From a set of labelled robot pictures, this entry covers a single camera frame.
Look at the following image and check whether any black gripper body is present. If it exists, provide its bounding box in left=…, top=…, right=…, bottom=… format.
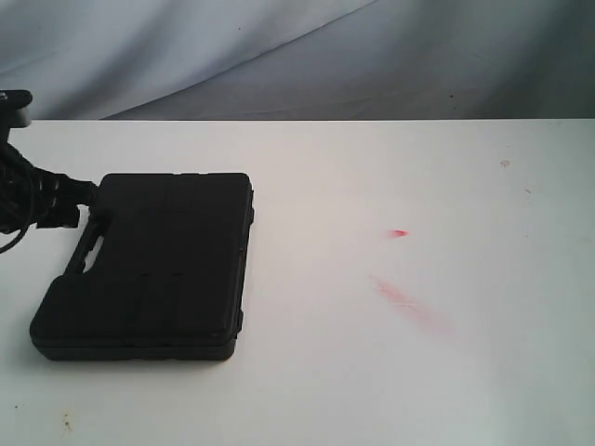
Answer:
left=1, top=143, right=98, bottom=234

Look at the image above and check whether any black plastic carrying case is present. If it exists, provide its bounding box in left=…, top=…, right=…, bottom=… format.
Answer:
left=29, top=173, right=254, bottom=361

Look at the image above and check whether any white backdrop cloth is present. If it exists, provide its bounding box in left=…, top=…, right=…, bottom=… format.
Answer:
left=1, top=1, right=594, bottom=120

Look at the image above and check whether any black cable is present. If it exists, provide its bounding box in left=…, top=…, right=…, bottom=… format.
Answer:
left=0, top=217, right=33, bottom=256

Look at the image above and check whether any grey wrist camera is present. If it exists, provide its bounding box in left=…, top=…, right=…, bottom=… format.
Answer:
left=0, top=89, right=33, bottom=129

